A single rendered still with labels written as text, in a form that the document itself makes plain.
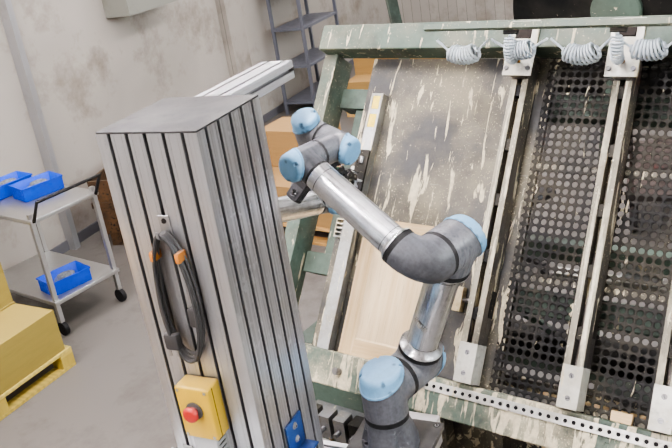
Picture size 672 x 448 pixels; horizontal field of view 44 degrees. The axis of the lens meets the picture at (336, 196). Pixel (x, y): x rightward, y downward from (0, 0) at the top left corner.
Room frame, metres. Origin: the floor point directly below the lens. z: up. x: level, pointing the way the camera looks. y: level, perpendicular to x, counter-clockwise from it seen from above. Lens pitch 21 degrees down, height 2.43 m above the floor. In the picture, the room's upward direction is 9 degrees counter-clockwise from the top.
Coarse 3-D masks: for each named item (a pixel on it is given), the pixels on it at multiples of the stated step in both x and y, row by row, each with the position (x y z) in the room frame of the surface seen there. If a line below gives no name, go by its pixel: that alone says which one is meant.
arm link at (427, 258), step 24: (312, 144) 1.93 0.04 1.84; (288, 168) 1.87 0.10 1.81; (312, 168) 1.86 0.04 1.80; (336, 192) 1.81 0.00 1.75; (360, 192) 1.82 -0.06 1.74; (360, 216) 1.76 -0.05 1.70; (384, 216) 1.75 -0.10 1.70; (384, 240) 1.71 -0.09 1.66; (408, 240) 1.69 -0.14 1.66; (432, 240) 1.70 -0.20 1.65; (408, 264) 1.66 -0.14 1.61; (432, 264) 1.66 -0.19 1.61
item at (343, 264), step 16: (384, 96) 2.97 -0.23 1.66; (368, 112) 2.96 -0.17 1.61; (384, 112) 2.96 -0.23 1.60; (368, 128) 2.93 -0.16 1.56; (368, 144) 2.89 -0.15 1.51; (368, 176) 2.84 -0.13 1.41; (352, 240) 2.72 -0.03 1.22; (336, 256) 2.71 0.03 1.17; (352, 256) 2.71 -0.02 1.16; (336, 272) 2.68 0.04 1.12; (336, 288) 2.64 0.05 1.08; (336, 304) 2.61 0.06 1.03; (336, 320) 2.59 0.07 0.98; (320, 336) 2.58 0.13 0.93; (336, 336) 2.58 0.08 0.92
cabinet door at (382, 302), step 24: (360, 264) 2.66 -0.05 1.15; (384, 264) 2.61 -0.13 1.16; (360, 288) 2.61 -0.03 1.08; (384, 288) 2.56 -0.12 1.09; (408, 288) 2.51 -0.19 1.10; (360, 312) 2.56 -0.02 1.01; (384, 312) 2.51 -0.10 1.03; (408, 312) 2.46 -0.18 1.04; (360, 336) 2.51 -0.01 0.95; (384, 336) 2.46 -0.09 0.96
